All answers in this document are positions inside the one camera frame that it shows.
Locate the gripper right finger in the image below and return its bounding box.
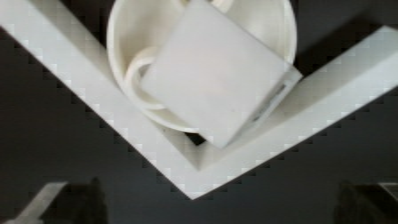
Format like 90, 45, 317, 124
335, 181, 398, 224

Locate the white U-shaped fence wall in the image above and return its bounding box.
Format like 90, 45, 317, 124
0, 0, 398, 199

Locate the white stool leg with tag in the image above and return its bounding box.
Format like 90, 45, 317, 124
141, 0, 303, 147

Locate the white round stool seat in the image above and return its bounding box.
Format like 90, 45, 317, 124
107, 0, 297, 133

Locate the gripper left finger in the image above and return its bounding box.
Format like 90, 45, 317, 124
4, 177, 111, 224

